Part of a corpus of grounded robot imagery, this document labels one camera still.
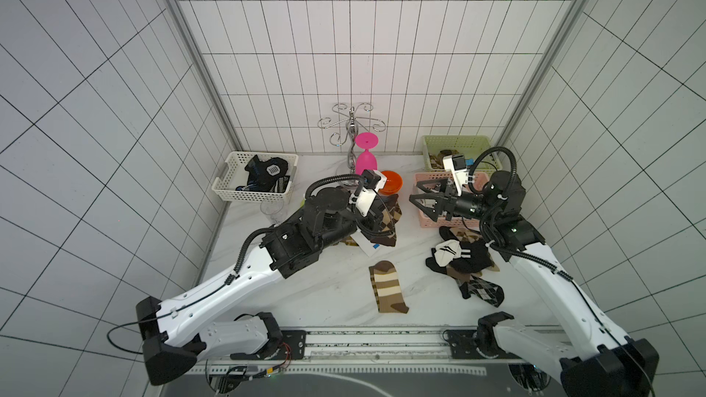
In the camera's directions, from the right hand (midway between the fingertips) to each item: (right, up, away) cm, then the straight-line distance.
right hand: (415, 188), depth 66 cm
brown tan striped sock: (-6, -30, +19) cm, 36 cm away
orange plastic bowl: (0, 0, +39) cm, 39 cm away
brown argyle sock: (-7, -7, -3) cm, 10 cm away
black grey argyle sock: (+26, -32, +15) cm, 44 cm away
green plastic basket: (+21, +16, +51) cm, 58 cm away
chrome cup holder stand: (-17, +21, +24) cm, 36 cm away
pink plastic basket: (+8, -7, -6) cm, 12 cm away
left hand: (-9, -4, -3) cm, 10 cm away
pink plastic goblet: (-11, +8, +24) cm, 28 cm away
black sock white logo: (-50, +3, +40) cm, 64 cm away
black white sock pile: (+22, -23, +18) cm, 37 cm away
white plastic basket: (-65, +3, +44) cm, 79 cm away
